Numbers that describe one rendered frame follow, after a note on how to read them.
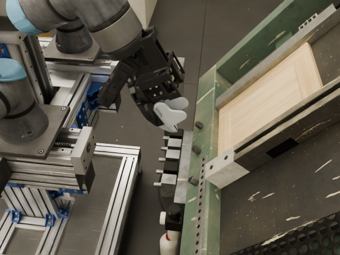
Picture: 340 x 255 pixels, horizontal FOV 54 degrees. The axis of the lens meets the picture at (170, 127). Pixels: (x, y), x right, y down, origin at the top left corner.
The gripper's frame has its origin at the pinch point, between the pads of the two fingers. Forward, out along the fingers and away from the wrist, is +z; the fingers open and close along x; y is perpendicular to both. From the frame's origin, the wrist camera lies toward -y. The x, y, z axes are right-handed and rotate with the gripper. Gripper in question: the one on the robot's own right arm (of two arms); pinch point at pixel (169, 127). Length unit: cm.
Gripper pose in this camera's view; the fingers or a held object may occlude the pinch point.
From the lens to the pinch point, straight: 66.4
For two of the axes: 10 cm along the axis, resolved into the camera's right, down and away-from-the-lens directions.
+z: 4.6, 6.7, 5.8
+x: 1.3, -7.0, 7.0
